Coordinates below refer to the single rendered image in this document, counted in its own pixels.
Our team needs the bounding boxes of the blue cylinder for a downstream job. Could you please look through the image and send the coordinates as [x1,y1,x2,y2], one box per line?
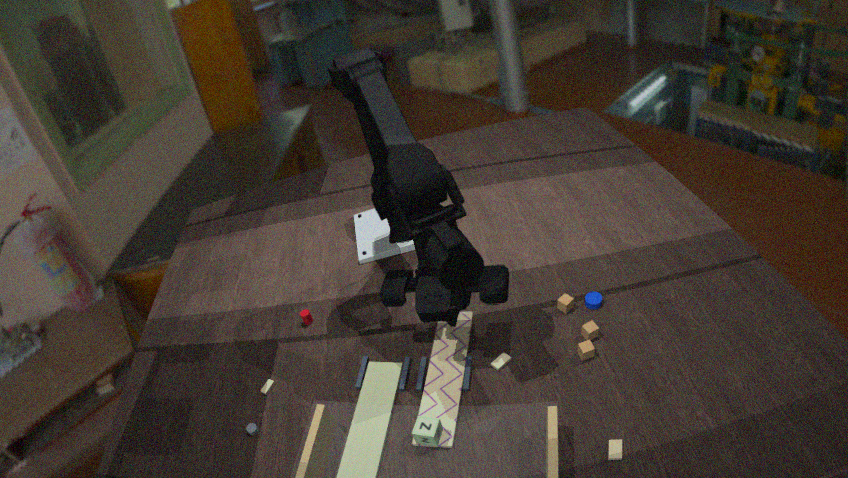
[585,291,602,309]

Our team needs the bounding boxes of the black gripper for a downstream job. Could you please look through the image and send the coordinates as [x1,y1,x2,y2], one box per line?
[381,255,509,327]

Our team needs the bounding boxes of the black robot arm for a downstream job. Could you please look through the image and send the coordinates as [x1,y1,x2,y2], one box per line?
[328,47,484,322]

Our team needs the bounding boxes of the red cylinder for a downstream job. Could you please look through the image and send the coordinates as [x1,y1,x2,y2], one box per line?
[300,309,313,325]

